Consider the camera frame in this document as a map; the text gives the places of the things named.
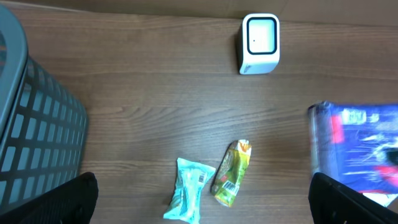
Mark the teal snack packet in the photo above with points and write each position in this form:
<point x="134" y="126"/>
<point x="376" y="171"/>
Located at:
<point x="190" y="181"/>

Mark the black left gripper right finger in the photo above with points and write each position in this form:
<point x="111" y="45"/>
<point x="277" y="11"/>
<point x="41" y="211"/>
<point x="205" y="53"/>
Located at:
<point x="333" y="202"/>

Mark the grey plastic lattice basket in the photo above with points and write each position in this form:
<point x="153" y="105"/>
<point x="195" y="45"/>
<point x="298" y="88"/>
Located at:
<point x="43" y="126"/>

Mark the green juice carton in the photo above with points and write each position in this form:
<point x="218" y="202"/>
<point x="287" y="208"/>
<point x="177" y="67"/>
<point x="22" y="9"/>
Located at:
<point x="231" y="172"/>

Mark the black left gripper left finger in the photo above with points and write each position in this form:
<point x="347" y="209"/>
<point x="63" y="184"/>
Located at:
<point x="70" y="203"/>

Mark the red purple tissue pack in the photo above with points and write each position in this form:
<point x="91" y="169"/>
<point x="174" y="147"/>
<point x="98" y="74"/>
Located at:
<point x="357" y="146"/>

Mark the white barcode scanner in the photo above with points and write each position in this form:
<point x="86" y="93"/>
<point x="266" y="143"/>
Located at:
<point x="258" y="44"/>

